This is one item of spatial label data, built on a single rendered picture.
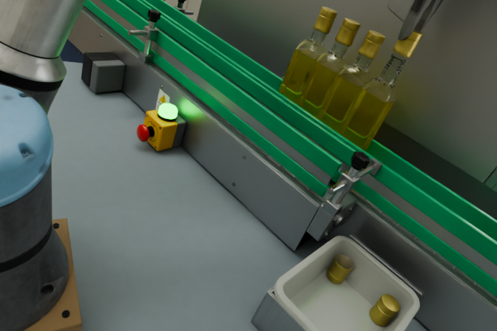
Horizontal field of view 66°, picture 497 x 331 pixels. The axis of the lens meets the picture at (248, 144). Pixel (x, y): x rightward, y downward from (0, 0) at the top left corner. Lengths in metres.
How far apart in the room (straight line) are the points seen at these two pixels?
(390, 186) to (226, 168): 0.34
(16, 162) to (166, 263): 0.37
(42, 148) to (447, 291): 0.67
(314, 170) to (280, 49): 0.46
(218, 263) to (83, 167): 0.34
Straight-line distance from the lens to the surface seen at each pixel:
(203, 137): 0.88
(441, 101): 0.88
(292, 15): 1.07
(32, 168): 0.39
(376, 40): 0.77
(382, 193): 0.78
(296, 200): 0.74
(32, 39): 0.48
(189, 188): 0.84
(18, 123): 0.40
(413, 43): 0.75
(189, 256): 0.71
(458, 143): 0.88
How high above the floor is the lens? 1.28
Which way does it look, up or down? 30 degrees down
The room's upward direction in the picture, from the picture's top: 21 degrees clockwise
